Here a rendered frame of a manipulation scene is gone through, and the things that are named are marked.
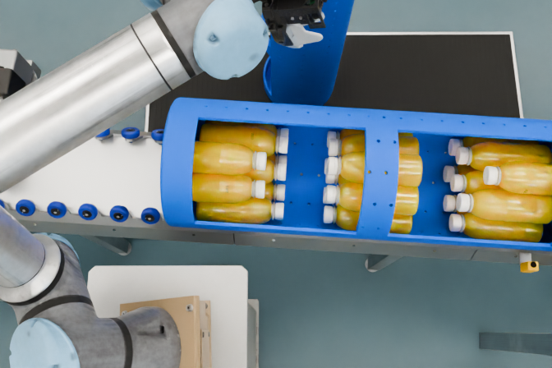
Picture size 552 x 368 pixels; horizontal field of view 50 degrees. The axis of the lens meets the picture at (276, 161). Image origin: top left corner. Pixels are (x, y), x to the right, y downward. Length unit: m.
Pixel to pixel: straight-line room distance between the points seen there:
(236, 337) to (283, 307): 1.16
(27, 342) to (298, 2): 0.63
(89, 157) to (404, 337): 1.40
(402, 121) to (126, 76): 0.77
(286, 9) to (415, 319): 1.77
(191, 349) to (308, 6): 0.58
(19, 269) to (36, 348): 0.12
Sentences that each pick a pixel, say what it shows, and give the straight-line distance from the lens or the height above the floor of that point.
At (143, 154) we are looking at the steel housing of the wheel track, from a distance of 1.52.
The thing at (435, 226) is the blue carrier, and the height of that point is 0.99.
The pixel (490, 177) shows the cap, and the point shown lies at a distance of 1.30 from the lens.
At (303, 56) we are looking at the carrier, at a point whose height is 0.66.
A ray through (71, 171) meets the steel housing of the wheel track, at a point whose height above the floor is 0.93.
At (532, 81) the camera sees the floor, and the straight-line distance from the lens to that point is 2.79.
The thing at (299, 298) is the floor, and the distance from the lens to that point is 2.36.
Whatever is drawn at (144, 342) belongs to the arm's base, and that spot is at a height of 1.35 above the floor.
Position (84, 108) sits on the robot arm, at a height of 1.83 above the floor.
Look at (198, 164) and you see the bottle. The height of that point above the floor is 1.17.
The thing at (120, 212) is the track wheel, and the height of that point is 0.98.
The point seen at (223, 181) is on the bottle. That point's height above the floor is 1.13.
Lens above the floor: 2.35
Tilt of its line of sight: 74 degrees down
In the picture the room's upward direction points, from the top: straight up
